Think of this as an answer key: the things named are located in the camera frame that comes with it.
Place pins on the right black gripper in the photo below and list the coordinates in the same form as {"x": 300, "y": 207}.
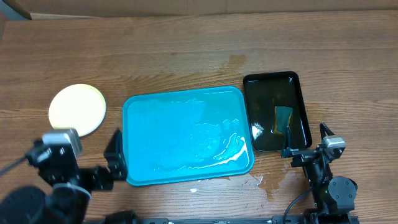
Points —
{"x": 303, "y": 158}

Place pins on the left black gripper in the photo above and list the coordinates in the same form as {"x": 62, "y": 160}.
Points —
{"x": 115, "y": 152}

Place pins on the green yellow sponge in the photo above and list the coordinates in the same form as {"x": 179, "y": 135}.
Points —
{"x": 283, "y": 116}

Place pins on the yellow plate with stain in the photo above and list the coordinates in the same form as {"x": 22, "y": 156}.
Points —
{"x": 79, "y": 106}

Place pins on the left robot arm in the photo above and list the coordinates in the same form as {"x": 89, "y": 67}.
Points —
{"x": 66, "y": 204}

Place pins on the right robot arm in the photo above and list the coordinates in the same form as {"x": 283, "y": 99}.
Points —
{"x": 333, "y": 196}

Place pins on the black rectangular tray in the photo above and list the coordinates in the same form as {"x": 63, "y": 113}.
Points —
{"x": 263, "y": 92}

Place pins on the teal plastic tray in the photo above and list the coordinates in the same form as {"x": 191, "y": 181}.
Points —
{"x": 186, "y": 135}

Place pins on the cardboard backdrop panel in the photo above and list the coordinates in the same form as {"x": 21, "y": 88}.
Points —
{"x": 29, "y": 9}

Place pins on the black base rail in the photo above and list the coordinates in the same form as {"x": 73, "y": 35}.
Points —
{"x": 274, "y": 220}

